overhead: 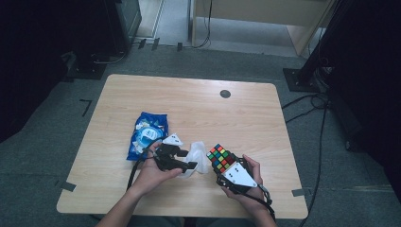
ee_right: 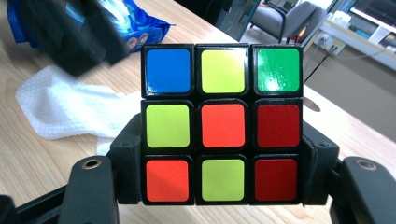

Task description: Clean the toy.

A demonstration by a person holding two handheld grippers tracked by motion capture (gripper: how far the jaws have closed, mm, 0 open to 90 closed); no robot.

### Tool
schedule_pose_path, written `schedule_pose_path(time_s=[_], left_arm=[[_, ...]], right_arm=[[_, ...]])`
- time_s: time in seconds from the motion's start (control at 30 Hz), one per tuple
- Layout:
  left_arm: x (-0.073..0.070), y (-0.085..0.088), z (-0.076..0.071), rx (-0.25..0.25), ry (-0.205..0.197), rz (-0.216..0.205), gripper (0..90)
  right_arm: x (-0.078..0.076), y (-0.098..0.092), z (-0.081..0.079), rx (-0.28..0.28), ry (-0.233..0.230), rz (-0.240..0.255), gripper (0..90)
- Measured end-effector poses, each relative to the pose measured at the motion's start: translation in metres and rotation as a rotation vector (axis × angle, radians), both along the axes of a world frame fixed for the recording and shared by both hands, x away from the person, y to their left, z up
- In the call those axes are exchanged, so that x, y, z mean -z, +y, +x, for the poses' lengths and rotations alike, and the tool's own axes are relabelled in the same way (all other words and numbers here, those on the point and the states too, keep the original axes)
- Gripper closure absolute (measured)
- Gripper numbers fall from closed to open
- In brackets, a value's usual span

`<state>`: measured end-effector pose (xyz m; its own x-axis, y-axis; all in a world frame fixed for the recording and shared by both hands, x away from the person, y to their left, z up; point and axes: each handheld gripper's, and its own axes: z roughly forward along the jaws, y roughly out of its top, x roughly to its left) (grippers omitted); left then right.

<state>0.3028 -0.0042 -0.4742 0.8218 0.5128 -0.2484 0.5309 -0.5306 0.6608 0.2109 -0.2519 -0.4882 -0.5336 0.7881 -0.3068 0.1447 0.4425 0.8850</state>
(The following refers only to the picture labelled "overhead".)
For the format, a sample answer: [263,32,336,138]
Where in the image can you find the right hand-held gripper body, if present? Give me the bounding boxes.
[216,155,261,195]

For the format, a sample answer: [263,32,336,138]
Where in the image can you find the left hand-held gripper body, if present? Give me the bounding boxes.
[154,132,184,173]

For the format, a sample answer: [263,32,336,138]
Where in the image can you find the white wet wipe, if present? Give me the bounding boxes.
[177,141,211,181]

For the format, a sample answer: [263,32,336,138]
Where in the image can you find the multicoloured puzzle cube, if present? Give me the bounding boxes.
[206,143,236,174]

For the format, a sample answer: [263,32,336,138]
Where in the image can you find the blue wet wipes packet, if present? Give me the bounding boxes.
[126,112,169,162]

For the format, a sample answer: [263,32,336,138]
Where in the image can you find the person's right hand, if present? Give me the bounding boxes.
[221,154,270,217]

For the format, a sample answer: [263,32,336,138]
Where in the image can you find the person's left hand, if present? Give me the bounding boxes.
[131,143,183,197]

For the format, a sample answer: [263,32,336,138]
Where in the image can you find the black metal stand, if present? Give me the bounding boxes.
[282,0,348,94]

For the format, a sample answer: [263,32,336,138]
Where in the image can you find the black floor stand base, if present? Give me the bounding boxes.
[65,51,109,80]

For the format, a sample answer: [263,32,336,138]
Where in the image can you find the black cabinet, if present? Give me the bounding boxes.
[103,0,143,55]

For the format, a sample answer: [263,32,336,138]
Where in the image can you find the dark curtain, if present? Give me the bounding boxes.
[0,0,110,144]
[327,0,401,204]

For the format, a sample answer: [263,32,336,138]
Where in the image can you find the light wooden furniture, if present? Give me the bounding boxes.
[188,0,336,59]

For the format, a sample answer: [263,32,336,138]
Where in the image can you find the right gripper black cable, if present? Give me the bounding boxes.
[238,183,277,222]

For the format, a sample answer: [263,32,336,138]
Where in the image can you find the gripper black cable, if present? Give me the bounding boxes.
[238,183,277,222]
[126,136,166,192]

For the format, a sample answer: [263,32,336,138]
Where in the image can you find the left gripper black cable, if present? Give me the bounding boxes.
[126,136,166,192]

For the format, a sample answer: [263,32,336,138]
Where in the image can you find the long black floor cable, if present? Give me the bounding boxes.
[297,100,329,227]

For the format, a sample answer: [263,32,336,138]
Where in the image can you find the coiled black floor cables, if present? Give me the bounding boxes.
[281,92,331,124]

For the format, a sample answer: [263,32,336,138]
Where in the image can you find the hanging black cable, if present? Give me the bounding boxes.
[192,0,213,50]

